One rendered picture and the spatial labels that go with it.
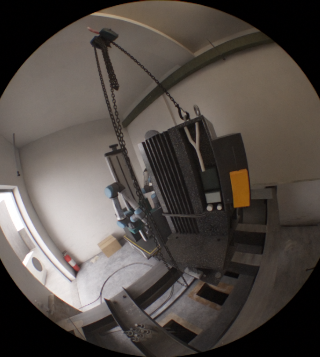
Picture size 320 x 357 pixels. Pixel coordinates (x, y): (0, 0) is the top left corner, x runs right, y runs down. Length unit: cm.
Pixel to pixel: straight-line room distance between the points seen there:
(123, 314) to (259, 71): 266
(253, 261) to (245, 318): 42
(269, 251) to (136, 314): 101
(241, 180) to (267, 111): 131
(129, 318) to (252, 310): 74
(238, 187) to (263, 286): 68
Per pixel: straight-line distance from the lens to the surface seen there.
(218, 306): 152
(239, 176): 48
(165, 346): 88
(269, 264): 98
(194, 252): 76
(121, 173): 164
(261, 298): 89
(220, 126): 171
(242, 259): 98
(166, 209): 80
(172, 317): 157
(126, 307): 102
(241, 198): 52
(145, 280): 105
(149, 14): 153
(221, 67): 189
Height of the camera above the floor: 150
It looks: 11 degrees down
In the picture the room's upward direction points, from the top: 21 degrees counter-clockwise
